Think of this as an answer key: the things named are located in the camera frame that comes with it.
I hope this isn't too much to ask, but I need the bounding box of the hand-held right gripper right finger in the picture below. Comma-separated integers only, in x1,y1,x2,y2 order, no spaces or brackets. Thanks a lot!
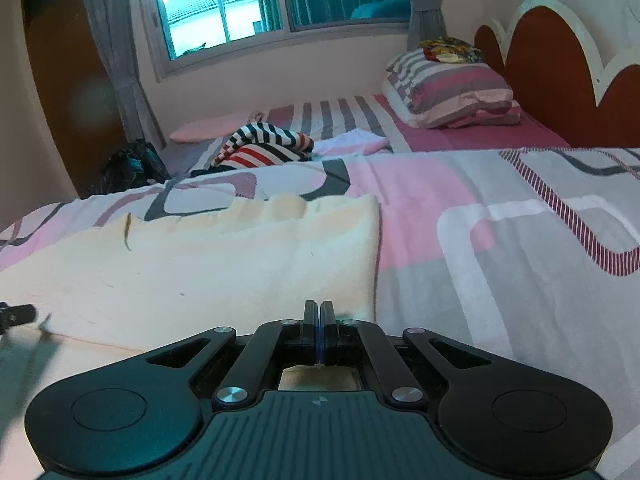
319,300,494,406

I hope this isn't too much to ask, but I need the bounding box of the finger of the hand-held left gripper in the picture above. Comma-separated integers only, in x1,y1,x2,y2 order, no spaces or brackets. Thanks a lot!
0,302,39,336

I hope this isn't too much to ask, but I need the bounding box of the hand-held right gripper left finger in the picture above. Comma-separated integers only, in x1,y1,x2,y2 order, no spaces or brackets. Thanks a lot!
145,300,320,411

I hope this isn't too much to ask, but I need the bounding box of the cream white small cloth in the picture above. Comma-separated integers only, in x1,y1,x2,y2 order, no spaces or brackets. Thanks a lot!
0,193,382,353

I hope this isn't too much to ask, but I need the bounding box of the pink grey patterned blanket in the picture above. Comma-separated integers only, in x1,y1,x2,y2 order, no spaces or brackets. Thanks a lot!
0,147,640,480

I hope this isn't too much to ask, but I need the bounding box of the black plastic bag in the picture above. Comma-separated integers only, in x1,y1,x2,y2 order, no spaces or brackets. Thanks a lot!
95,138,172,197

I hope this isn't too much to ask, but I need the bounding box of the black white red striped shirt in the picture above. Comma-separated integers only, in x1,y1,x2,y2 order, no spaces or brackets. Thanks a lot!
211,122,317,170

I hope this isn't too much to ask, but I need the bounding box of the white crumpled cloth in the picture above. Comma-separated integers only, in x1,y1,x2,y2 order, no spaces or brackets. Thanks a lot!
312,128,393,157

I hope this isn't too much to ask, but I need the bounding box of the pink folded cloth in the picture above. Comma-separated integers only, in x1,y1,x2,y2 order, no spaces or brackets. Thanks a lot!
170,111,268,143

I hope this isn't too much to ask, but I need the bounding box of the brown wooden wardrobe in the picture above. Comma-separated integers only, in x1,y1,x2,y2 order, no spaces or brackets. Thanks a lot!
20,0,128,200

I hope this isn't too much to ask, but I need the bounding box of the striped pink grey bedsheet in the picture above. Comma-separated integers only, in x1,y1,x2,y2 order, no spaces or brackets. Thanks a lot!
167,92,571,173

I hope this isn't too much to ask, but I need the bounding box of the striped pink grey pillow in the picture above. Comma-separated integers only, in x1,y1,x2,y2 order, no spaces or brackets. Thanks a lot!
382,49,523,130

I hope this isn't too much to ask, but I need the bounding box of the grey curtain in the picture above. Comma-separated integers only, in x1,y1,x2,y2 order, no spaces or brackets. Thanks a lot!
392,0,449,52
78,0,167,148

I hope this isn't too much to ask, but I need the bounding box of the colourful printed cloth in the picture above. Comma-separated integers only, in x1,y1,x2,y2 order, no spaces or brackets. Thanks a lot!
418,37,483,65

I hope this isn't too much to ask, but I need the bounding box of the red white scalloped headboard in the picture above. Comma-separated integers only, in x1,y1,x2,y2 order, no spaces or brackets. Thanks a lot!
473,0,640,149

